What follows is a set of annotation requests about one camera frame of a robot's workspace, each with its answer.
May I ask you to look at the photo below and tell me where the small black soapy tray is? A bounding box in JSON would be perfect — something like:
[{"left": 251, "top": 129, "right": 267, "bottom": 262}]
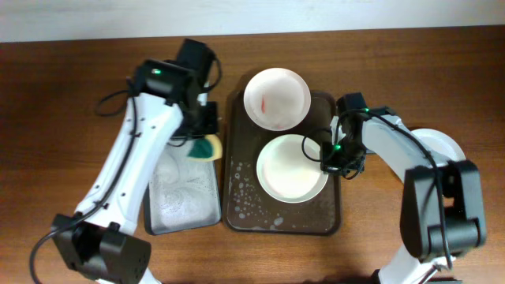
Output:
[{"left": 144, "top": 140, "right": 221, "bottom": 235}]

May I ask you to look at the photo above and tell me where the green and yellow sponge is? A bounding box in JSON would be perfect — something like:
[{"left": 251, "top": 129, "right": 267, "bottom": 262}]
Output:
[{"left": 188, "top": 134, "right": 223, "bottom": 163}]

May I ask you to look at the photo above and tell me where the pinkish plate with red smear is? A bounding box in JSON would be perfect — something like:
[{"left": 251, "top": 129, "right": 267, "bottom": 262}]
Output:
[{"left": 243, "top": 68, "right": 312, "bottom": 132}]

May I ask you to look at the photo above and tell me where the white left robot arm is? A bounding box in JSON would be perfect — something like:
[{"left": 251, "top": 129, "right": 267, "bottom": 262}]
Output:
[{"left": 43, "top": 57, "right": 223, "bottom": 283}]

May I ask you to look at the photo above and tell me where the cream plate with red stain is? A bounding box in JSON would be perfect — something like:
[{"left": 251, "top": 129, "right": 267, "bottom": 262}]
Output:
[{"left": 256, "top": 134, "right": 328, "bottom": 204}]

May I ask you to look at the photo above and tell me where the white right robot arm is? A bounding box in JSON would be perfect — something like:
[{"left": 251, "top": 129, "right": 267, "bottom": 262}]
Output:
[{"left": 320, "top": 108, "right": 487, "bottom": 283}]

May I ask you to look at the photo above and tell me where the grey-white plate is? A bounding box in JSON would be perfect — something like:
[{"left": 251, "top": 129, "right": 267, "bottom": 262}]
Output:
[{"left": 412, "top": 129, "right": 466, "bottom": 161}]

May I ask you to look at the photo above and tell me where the dark brown plastic tray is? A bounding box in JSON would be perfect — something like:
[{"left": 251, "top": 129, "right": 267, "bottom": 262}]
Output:
[{"left": 222, "top": 91, "right": 342, "bottom": 236}]

